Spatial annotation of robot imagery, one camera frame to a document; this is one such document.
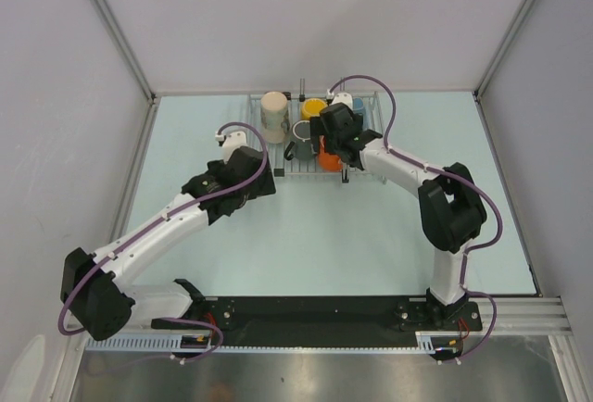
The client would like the orange cup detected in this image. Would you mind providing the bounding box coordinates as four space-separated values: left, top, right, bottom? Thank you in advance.
318 136 342 172

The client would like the left grey cable duct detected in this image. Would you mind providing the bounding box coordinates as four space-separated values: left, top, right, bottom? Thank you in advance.
85 332 215 353

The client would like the right grey cable duct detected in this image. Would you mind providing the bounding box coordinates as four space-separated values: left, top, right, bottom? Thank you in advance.
416 331 469 356

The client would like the beige patterned cup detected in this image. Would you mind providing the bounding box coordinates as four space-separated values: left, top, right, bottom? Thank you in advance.
260 92 290 144

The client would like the right aluminium frame post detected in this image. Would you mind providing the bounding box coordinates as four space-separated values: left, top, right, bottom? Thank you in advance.
473 0 538 101

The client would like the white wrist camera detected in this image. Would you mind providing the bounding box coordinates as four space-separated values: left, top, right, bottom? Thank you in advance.
215 131 247 163
325 90 353 109

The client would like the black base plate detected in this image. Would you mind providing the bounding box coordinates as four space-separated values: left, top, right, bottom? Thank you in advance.
182 295 483 348

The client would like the left aluminium frame post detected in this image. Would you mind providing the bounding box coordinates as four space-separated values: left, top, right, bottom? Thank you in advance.
67 0 157 102

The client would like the blue floral cup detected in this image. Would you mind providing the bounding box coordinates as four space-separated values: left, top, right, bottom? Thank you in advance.
352 97 366 115

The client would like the grey cup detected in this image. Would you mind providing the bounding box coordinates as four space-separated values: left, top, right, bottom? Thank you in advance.
284 120 317 161

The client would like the yellow cup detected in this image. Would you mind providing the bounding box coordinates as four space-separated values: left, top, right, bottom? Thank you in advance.
300 98 327 120

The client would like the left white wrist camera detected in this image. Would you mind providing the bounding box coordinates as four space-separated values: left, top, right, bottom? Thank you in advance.
215 131 247 163

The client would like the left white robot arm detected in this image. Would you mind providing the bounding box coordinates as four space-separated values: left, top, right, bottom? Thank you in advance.
58 145 275 341

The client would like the grey cable duct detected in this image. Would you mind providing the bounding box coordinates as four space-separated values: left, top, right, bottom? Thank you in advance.
85 332 215 353
416 331 469 356

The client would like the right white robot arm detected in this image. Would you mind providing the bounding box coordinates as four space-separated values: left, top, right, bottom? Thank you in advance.
310 103 486 329

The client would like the metal wire dish rack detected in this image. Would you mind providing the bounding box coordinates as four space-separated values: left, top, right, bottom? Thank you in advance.
241 78 386 183

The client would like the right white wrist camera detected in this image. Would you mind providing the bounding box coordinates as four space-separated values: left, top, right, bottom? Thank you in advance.
325 90 353 109

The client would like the aluminium frame post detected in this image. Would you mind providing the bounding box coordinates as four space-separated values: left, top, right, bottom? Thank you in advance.
67 0 157 102
473 0 538 101

